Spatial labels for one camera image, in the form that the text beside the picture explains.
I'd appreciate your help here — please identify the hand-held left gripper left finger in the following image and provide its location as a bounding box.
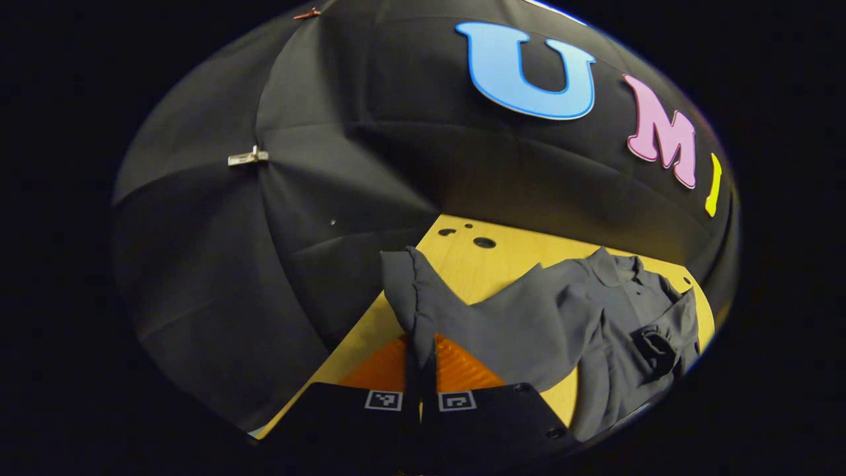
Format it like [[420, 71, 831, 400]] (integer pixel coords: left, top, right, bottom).
[[261, 334, 424, 476]]

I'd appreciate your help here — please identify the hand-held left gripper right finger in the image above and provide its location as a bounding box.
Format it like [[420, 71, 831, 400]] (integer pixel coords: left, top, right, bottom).
[[423, 333, 582, 476]]

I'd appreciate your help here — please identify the grey collared shirt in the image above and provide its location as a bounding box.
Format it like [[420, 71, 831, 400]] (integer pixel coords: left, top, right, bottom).
[[380, 246, 701, 442]]

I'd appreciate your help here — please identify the small white clip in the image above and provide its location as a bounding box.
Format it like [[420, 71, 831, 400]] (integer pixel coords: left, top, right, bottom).
[[227, 145, 270, 167]]

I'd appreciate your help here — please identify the black backdrop cloth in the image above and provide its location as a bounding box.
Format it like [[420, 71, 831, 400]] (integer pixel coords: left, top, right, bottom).
[[111, 0, 740, 434]]

